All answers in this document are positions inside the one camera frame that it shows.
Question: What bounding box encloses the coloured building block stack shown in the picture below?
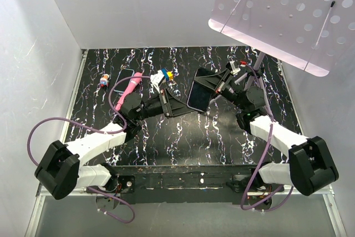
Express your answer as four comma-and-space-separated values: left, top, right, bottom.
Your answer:
161, 68, 174, 82

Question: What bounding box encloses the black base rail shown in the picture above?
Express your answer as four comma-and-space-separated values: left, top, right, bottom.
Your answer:
110, 165, 255, 205

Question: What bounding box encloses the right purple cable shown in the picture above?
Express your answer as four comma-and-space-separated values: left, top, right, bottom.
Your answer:
240, 63, 293, 211

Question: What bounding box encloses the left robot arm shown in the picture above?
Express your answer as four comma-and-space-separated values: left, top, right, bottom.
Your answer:
35, 89, 193, 200

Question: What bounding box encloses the phone in blue case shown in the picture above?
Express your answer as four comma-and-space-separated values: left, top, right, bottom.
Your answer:
114, 68, 135, 95

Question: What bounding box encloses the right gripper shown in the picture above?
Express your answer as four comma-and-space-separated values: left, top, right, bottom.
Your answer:
192, 69, 246, 112

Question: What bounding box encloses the pink marker pen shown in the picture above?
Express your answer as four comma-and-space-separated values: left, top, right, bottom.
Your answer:
115, 72, 142, 111

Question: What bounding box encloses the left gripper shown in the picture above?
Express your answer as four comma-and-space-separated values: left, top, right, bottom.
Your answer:
135, 88, 195, 122

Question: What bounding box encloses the lilac tripod stand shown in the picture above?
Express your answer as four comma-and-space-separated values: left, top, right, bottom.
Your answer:
207, 51, 274, 121

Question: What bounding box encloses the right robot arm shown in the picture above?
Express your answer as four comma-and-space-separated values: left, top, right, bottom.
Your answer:
187, 68, 339, 196

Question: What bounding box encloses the perforated lilac board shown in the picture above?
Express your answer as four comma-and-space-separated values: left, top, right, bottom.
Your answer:
208, 0, 354, 77

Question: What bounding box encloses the small toy figurine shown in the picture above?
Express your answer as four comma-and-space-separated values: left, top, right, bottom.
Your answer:
99, 74, 110, 88

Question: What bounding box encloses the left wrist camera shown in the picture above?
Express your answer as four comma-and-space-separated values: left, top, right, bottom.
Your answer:
150, 70, 169, 93

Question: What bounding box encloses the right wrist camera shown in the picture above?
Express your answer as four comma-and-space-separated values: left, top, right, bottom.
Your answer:
226, 60, 241, 76

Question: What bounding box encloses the black phone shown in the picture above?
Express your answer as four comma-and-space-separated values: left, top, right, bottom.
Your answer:
187, 68, 212, 112

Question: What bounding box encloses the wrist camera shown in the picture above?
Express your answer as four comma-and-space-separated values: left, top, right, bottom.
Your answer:
226, 60, 241, 76
150, 70, 169, 93

